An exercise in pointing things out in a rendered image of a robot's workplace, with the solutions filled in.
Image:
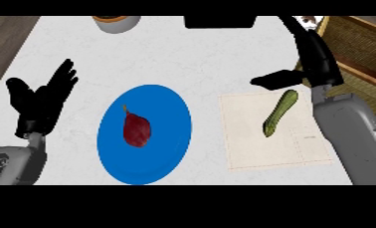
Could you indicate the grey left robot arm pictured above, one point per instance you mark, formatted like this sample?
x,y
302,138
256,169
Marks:
x,y
23,164

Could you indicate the blue plate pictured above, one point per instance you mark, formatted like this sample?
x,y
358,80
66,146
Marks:
x,y
145,134

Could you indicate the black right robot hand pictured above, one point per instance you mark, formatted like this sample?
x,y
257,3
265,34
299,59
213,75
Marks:
x,y
313,59

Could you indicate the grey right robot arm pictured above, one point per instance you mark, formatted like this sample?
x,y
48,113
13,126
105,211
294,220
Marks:
x,y
346,129

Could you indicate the green squash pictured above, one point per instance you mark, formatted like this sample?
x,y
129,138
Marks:
x,y
281,112

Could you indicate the wicker basket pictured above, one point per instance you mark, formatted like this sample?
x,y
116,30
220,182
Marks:
x,y
355,49

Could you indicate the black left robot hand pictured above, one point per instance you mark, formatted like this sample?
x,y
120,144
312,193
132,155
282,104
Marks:
x,y
42,101

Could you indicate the red pear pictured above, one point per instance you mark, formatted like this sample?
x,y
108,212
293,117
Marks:
x,y
138,130

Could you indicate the grey pot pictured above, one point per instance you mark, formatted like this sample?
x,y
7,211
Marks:
x,y
117,23

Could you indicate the black appliance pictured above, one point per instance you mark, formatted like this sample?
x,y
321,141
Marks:
x,y
220,21

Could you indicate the beige placemat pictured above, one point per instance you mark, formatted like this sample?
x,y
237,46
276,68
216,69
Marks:
x,y
268,145

